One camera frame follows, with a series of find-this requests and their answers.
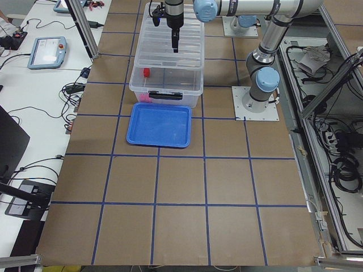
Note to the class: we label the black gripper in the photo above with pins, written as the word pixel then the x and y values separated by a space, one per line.
pixel 173 20

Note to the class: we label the clear plastic storage box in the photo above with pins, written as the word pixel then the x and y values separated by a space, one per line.
pixel 166 80

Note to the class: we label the clear plastic box lid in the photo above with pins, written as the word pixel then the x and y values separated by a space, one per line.
pixel 154 47

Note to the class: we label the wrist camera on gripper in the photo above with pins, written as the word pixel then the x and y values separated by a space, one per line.
pixel 157 15

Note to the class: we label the blue plastic tray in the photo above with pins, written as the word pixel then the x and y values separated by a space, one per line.
pixel 160 125

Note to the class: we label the aluminium frame post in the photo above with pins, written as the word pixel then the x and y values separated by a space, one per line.
pixel 84 30

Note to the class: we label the black power adapter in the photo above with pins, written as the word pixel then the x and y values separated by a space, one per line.
pixel 94 24

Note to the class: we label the black box latch handle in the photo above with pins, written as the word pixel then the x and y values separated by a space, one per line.
pixel 163 96

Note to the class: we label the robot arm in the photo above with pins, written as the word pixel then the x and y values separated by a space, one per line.
pixel 264 79

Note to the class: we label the red block far corner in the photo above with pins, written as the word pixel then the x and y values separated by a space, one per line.
pixel 144 98

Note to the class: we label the teach pendant near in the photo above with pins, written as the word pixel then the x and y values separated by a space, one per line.
pixel 47 53

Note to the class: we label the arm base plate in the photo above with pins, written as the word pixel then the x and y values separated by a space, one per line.
pixel 240 26
pixel 247 109

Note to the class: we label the red block near latch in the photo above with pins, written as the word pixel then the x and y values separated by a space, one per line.
pixel 146 72

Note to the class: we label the black monitor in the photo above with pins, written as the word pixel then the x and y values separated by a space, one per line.
pixel 14 141

